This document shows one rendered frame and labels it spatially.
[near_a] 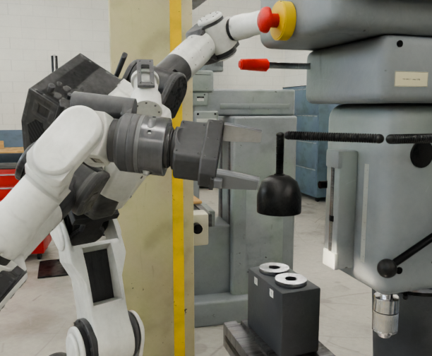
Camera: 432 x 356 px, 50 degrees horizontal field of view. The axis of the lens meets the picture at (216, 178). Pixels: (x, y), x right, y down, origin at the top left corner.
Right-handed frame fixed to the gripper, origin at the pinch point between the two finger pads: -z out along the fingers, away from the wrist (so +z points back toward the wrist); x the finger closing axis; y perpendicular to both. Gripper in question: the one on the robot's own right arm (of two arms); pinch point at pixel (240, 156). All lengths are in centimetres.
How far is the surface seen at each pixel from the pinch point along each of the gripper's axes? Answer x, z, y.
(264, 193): -0.8, -4.6, 6.4
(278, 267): 32, -17, 72
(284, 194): -1.5, -7.6, 5.5
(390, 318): -5.0, -31.7, 31.3
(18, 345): 80, 132, 271
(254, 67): 22.0, -0.8, -1.9
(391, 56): 11.3, -20.1, -12.8
